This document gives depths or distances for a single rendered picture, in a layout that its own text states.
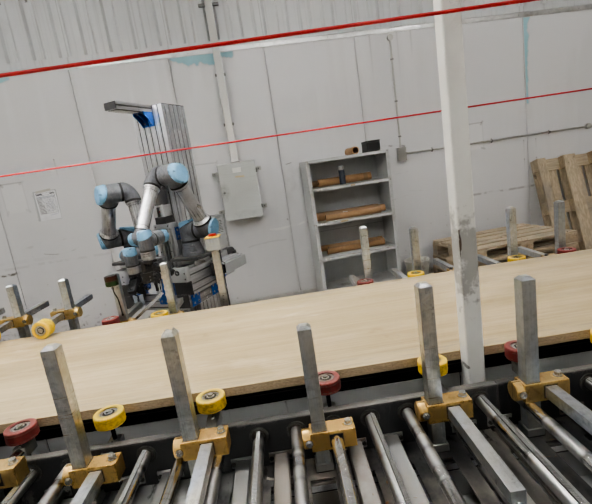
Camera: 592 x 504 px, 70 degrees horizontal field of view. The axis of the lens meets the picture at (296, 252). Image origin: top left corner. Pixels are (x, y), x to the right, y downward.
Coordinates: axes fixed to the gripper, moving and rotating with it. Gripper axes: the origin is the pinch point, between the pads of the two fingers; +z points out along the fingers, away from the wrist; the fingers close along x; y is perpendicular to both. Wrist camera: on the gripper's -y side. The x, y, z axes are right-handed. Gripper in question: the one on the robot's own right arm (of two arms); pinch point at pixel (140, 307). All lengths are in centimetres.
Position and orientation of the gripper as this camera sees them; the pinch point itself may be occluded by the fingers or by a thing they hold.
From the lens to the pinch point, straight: 265.3
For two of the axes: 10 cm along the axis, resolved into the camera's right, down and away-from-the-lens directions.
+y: -0.5, -1.8, 9.8
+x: -9.9, 1.5, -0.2
